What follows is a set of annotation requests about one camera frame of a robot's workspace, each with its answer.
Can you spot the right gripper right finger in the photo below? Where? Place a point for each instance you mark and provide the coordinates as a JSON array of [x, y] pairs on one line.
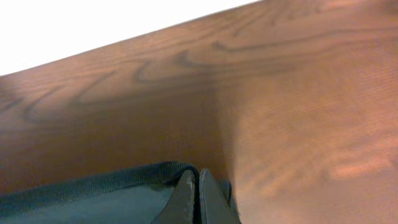
[[217, 203]]

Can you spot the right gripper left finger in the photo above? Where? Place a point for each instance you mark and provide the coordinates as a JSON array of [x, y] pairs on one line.
[[181, 205]]

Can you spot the black t-shirt with white logo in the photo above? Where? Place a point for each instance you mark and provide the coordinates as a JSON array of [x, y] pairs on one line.
[[134, 195]]

